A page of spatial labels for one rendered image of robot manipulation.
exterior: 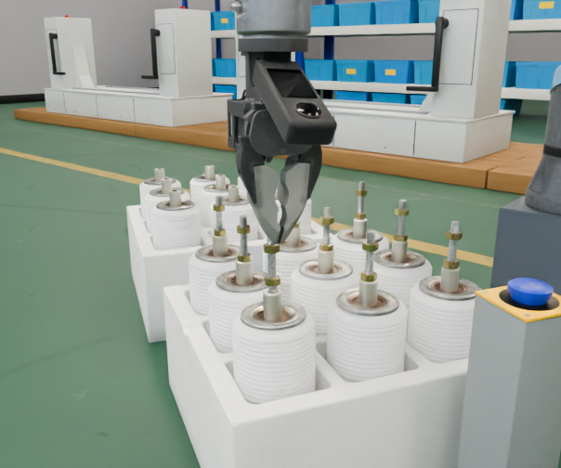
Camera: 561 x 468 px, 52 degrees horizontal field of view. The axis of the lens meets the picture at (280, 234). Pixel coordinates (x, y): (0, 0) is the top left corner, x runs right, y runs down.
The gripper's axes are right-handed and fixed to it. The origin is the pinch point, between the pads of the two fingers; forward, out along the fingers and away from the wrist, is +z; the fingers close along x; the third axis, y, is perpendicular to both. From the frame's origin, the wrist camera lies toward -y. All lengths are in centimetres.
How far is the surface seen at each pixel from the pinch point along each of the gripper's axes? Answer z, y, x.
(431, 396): 19.7, -7.1, -16.2
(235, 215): 12, 50, -10
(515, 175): 27, 121, -148
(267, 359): 13.1, -3.0, 2.6
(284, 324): 9.8, -1.9, 0.3
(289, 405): 17.3, -5.8, 1.3
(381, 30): -41, 449, -280
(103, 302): 35, 72, 15
